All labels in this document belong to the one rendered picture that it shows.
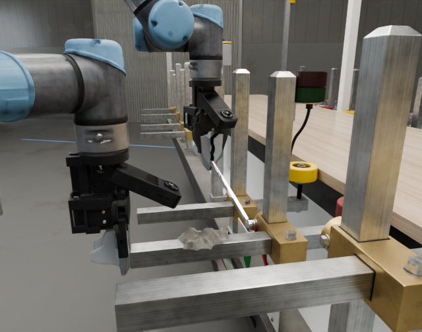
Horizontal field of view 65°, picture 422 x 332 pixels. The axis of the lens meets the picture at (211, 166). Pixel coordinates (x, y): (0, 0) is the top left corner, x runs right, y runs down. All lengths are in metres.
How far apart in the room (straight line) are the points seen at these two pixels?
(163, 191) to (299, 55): 6.36
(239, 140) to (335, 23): 6.13
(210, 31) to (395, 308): 0.60
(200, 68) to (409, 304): 0.58
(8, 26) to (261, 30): 5.66
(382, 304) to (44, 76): 0.42
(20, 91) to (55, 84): 0.04
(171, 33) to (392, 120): 0.37
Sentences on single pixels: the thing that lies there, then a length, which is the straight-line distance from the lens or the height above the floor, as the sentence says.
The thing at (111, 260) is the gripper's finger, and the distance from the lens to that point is 0.56.
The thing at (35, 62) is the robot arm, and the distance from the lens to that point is 0.43.
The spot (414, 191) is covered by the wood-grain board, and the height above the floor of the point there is 0.90.
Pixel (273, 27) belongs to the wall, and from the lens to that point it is 6.84.
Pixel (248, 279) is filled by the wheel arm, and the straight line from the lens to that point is 0.32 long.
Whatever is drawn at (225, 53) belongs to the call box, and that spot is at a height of 1.19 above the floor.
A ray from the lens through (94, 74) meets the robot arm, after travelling 0.46.
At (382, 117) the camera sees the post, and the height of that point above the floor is 1.10.
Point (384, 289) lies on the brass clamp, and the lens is 0.35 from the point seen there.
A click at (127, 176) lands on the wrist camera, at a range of 0.50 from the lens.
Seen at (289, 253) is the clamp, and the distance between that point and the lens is 0.58.
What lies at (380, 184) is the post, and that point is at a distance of 0.37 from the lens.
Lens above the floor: 1.14
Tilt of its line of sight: 16 degrees down
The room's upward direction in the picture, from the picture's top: straight up
